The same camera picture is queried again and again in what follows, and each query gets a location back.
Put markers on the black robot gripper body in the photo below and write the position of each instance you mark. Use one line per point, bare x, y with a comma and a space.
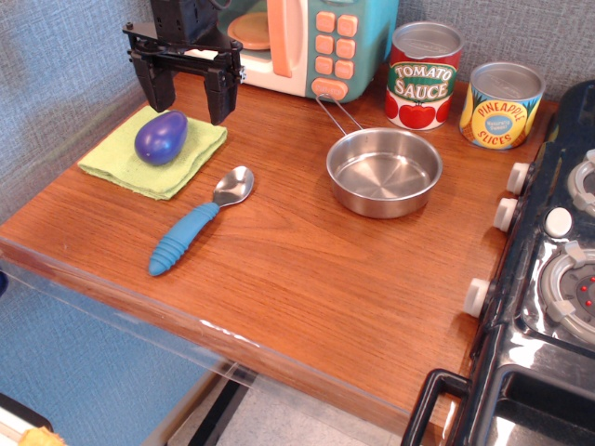
176, 28

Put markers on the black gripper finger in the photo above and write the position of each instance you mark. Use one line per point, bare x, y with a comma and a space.
155, 81
221, 88

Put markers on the blue handled metal spoon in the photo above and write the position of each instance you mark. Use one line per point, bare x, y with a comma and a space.
232, 189

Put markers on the white stove knob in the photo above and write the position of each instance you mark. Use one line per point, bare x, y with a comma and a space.
475, 297
517, 176
505, 213

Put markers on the black toy stove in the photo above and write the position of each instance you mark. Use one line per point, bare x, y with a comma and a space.
531, 380

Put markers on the purple toy eggplant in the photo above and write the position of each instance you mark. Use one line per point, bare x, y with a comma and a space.
161, 140

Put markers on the green folded cloth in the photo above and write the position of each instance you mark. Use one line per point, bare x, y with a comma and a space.
115, 158

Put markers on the teal toy microwave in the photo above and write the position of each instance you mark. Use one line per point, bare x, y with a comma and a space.
311, 48

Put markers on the small steel saucepan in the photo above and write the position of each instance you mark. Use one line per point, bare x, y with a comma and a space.
383, 173

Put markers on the tomato sauce can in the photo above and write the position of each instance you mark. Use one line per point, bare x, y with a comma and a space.
423, 67

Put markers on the pineapple slices can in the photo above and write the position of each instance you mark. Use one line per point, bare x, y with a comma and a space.
501, 105

